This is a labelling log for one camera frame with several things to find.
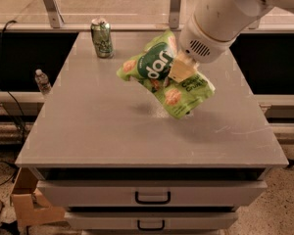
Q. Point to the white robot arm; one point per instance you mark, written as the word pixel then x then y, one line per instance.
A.
pixel 240 12

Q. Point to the black upper drawer handle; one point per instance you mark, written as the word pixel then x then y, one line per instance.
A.
pixel 145 199

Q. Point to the metal window bracket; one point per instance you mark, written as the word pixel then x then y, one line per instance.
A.
pixel 53 12
pixel 174 14

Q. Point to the green soda can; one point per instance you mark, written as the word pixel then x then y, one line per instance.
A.
pixel 101 38

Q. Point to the white horizontal pipe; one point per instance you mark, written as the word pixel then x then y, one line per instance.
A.
pixel 21 97

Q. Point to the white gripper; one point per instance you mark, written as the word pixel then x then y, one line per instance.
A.
pixel 199 43

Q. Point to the lower grey drawer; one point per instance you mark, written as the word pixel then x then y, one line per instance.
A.
pixel 122 221

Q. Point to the black drawer handle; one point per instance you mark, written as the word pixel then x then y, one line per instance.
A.
pixel 145 199
pixel 150 225

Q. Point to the clear plastic bottle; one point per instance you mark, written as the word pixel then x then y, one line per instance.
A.
pixel 42 82

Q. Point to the black lower drawer handle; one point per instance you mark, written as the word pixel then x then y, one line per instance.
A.
pixel 150 225

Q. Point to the left metal window bracket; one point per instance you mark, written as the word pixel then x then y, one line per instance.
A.
pixel 53 12

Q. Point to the middle metal window bracket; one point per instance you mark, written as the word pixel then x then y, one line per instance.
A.
pixel 174 14

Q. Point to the green rice chip bag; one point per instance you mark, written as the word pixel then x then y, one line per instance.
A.
pixel 151 69

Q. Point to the cardboard box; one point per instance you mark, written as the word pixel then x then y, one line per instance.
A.
pixel 31 207

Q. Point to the grey drawer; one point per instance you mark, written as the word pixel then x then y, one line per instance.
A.
pixel 122 221
pixel 110 193

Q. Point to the upper grey drawer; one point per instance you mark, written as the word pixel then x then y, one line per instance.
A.
pixel 110 193

